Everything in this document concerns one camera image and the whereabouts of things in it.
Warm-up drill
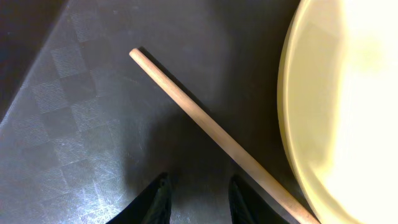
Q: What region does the yellow plate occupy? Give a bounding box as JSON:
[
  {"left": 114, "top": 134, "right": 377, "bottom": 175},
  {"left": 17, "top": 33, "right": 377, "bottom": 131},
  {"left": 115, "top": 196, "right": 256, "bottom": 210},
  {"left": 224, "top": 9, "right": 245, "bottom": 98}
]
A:
[{"left": 278, "top": 0, "right": 397, "bottom": 223}]

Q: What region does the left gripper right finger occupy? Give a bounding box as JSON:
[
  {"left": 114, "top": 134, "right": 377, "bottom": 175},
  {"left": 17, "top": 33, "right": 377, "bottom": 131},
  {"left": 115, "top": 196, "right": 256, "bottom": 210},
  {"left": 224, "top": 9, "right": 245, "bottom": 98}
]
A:
[{"left": 228, "top": 175, "right": 288, "bottom": 224}]

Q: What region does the wooden chopstick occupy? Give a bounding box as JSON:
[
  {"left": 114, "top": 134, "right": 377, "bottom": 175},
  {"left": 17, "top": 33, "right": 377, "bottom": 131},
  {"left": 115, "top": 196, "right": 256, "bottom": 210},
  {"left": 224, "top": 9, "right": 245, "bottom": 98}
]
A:
[{"left": 129, "top": 49, "right": 318, "bottom": 223}]

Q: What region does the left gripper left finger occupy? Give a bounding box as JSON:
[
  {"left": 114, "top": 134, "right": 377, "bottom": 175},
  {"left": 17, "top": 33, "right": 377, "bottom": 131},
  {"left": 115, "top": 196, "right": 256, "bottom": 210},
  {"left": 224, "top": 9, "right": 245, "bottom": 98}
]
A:
[{"left": 107, "top": 172, "right": 172, "bottom": 224}]

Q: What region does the dark brown serving tray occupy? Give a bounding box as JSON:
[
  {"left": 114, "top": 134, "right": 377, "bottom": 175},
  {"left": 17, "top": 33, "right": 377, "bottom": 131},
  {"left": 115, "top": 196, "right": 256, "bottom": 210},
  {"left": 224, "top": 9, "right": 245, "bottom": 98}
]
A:
[{"left": 1, "top": 0, "right": 307, "bottom": 223}]

